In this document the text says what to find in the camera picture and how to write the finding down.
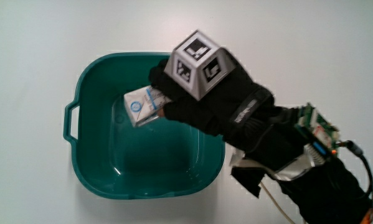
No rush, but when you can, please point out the white milk carton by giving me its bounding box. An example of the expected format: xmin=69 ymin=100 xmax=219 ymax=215
xmin=123 ymin=85 xmax=173 ymax=128

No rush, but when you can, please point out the green plastic basin plate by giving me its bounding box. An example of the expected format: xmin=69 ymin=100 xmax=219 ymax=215
xmin=62 ymin=52 xmax=227 ymax=200

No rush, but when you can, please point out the person's right hand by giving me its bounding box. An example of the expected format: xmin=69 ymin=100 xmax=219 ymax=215
xmin=148 ymin=29 xmax=309 ymax=172

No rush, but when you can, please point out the beige cable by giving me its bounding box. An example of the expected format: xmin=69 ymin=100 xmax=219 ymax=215
xmin=259 ymin=180 xmax=299 ymax=224

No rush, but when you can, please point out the person's right forearm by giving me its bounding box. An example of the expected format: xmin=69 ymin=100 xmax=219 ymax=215
xmin=229 ymin=102 xmax=373 ymax=224

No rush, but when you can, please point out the black cable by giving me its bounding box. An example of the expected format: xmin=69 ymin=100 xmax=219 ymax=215
xmin=341 ymin=139 xmax=373 ymax=203

